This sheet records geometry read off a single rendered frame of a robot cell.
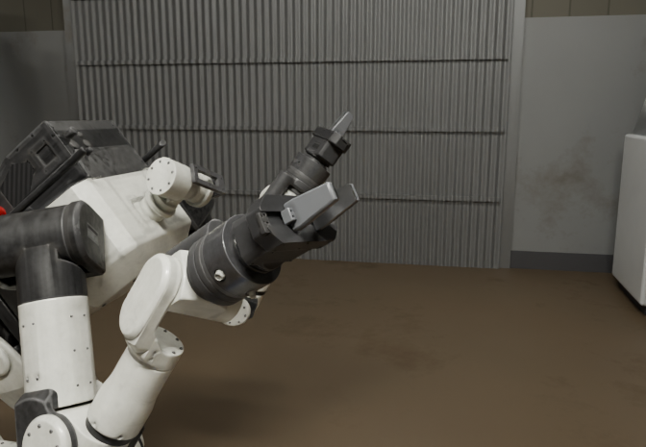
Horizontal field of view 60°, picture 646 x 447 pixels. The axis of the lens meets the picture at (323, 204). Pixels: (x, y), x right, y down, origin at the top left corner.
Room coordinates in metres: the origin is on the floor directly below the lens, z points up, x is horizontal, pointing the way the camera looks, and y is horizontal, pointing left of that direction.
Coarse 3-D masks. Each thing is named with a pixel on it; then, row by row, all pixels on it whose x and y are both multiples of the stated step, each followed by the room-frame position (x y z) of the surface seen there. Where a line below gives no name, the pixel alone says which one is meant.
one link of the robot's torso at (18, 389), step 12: (0, 336) 0.98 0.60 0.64; (0, 348) 0.97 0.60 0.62; (12, 348) 0.98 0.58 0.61; (0, 360) 0.96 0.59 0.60; (12, 360) 0.97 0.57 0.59; (0, 372) 0.96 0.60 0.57; (12, 372) 0.97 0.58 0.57; (0, 384) 0.97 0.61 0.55; (12, 384) 0.97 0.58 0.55; (0, 396) 0.98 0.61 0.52; (12, 396) 0.98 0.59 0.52; (12, 408) 0.99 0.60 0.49
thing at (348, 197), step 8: (336, 192) 0.58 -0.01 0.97; (344, 192) 0.58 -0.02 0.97; (352, 192) 0.57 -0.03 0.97; (344, 200) 0.57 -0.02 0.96; (352, 200) 0.57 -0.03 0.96; (336, 208) 0.58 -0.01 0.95; (344, 208) 0.57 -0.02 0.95; (320, 216) 0.59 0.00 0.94; (328, 216) 0.58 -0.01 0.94; (336, 216) 0.58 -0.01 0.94; (320, 224) 0.59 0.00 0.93; (328, 224) 0.59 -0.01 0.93
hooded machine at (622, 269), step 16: (640, 112) 3.18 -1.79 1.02; (640, 128) 3.10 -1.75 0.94; (624, 144) 3.23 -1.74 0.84; (640, 144) 2.94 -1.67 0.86; (624, 160) 3.20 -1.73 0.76; (640, 160) 2.92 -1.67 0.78; (624, 176) 3.17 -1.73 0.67; (640, 176) 2.89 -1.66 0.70; (624, 192) 3.14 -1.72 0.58; (640, 192) 2.87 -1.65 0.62; (624, 208) 3.12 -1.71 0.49; (640, 208) 2.84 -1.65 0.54; (624, 224) 3.09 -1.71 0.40; (640, 224) 2.82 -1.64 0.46; (624, 240) 3.06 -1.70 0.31; (640, 240) 2.79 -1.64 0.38; (624, 256) 3.03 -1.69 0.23; (640, 256) 2.77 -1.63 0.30; (624, 272) 3.01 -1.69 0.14; (640, 272) 2.75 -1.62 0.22; (624, 288) 3.09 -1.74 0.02; (640, 288) 2.72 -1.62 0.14; (640, 304) 2.71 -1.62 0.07
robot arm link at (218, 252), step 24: (240, 216) 0.63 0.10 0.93; (264, 216) 0.54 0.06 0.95; (216, 240) 0.60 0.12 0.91; (240, 240) 0.57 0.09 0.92; (264, 240) 0.54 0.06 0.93; (288, 240) 0.55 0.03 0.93; (312, 240) 0.58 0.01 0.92; (216, 264) 0.59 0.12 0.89; (240, 264) 0.59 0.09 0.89; (264, 264) 0.59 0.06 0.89; (240, 288) 0.59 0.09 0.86
